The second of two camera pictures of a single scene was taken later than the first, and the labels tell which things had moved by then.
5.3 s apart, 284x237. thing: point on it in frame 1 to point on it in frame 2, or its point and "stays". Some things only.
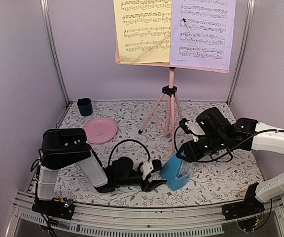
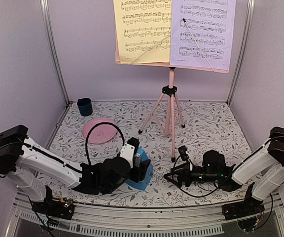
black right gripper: (190, 150) to (182, 173)
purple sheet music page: (202, 33) stays
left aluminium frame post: (45, 7) stays
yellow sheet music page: (143, 28) stays
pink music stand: (169, 92) stays
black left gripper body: (145, 187) to (139, 174)
